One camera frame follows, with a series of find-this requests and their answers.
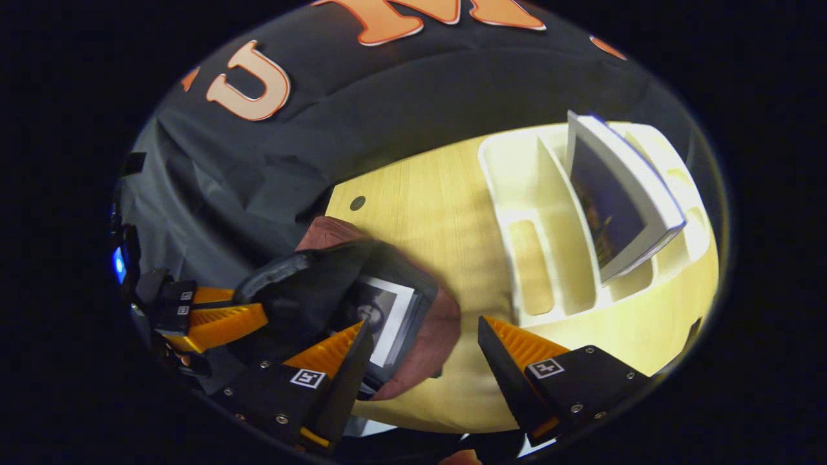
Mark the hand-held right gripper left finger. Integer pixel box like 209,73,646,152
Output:
213,321,374,453

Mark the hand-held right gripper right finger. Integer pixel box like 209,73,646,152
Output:
478,315,650,446

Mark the portrait cover book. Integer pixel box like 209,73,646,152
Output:
342,274,432,388

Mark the maroon schoolbag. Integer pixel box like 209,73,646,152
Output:
229,216,463,401

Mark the white bookshelf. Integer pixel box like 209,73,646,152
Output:
478,119,711,327

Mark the blue cover book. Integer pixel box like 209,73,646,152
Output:
567,110,687,285

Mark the black backdrop cloth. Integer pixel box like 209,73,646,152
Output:
116,0,718,388

